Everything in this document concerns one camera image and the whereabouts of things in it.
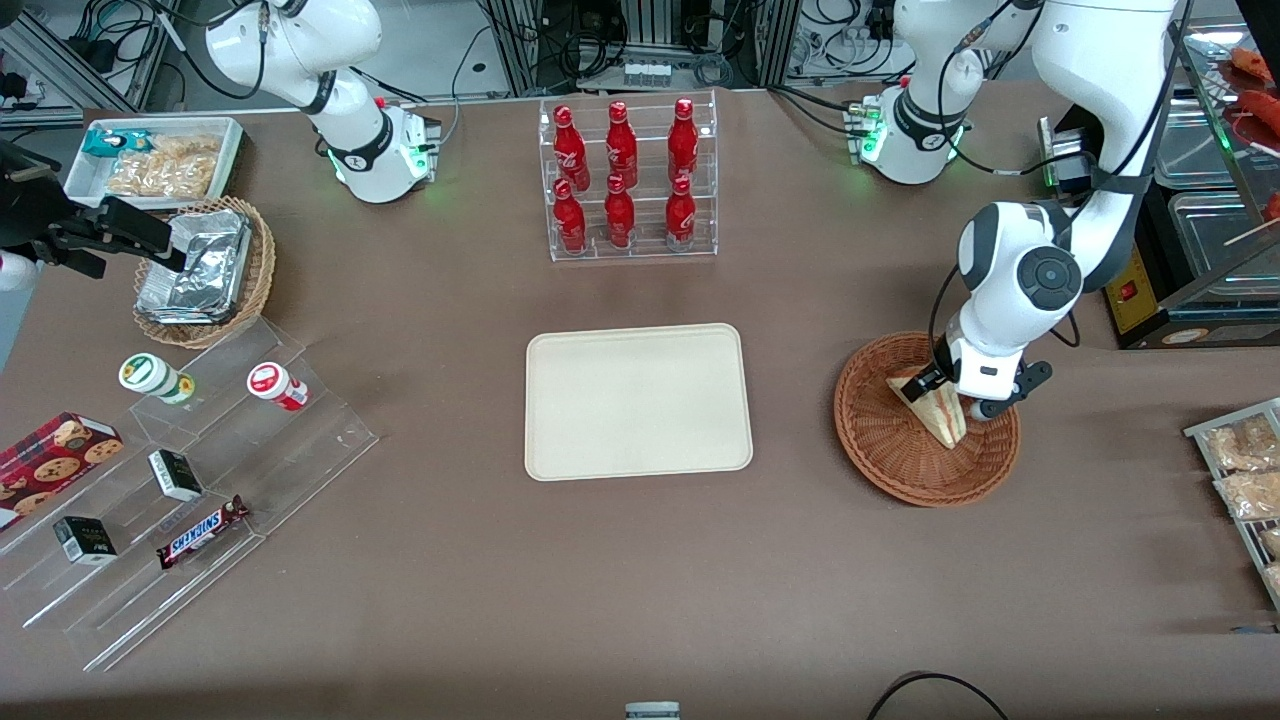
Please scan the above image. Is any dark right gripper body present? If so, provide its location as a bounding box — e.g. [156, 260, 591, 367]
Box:
[0, 140, 71, 269]

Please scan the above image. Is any triangular sandwich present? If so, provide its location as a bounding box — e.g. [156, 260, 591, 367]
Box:
[887, 375, 969, 450]

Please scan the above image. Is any round brown wicker basket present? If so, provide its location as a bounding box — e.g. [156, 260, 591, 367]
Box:
[835, 331, 1022, 508]

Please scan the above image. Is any light wicker basket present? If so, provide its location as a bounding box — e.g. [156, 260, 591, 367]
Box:
[133, 196, 277, 350]

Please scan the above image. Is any beige plastic tray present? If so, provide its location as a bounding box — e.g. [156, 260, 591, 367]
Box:
[525, 323, 754, 482]

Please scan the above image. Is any white rectangular bin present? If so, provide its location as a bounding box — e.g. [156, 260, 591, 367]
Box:
[64, 117, 245, 209]

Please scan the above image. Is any teal snack packet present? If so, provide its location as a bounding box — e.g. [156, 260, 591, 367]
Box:
[82, 128, 156, 160]

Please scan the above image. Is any clear bag of crackers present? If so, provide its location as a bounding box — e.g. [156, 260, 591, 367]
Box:
[105, 135, 222, 200]

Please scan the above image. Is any silver foil containers stack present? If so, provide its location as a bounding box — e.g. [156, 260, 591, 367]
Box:
[137, 208, 252, 326]

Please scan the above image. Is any green lidded cup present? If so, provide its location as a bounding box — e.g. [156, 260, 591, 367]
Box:
[118, 353, 196, 406]

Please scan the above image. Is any red cookie box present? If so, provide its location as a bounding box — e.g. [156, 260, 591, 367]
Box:
[0, 412, 125, 532]

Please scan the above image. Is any glass hot food case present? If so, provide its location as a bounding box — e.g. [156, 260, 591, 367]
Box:
[1105, 15, 1280, 351]

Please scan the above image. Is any red lidded cup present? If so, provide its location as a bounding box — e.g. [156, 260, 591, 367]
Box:
[247, 362, 310, 413]

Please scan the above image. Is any small black carton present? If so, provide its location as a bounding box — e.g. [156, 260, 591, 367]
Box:
[53, 516, 118, 567]
[148, 449, 204, 503]

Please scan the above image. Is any clear bag of snacks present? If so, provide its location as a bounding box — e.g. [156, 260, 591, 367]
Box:
[1203, 414, 1280, 472]
[1213, 470, 1280, 522]

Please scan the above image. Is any steel food pan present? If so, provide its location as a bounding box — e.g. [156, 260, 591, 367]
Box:
[1167, 190, 1280, 278]
[1153, 95, 1251, 191]

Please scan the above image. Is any clear acrylic stepped stand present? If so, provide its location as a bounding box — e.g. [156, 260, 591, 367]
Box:
[0, 318, 379, 673]

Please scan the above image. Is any red cola bottle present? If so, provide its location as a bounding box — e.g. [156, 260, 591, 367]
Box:
[667, 98, 699, 186]
[552, 179, 587, 253]
[605, 101, 639, 189]
[604, 174, 636, 249]
[553, 105, 591, 192]
[665, 175, 697, 251]

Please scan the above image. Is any Snickers chocolate bar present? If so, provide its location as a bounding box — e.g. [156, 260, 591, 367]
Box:
[156, 495, 251, 571]

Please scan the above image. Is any clear acrylic bottle rack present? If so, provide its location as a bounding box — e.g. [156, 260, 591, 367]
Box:
[538, 90, 719, 263]

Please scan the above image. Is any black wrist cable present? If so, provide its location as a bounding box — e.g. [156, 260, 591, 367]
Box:
[927, 262, 965, 374]

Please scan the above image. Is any black cable loop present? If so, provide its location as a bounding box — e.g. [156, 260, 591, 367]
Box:
[865, 671, 1012, 720]

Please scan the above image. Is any grey wire rack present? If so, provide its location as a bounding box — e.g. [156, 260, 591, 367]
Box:
[1185, 398, 1280, 612]

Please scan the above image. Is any aluminium frame structure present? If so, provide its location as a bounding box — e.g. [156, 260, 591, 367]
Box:
[478, 0, 803, 97]

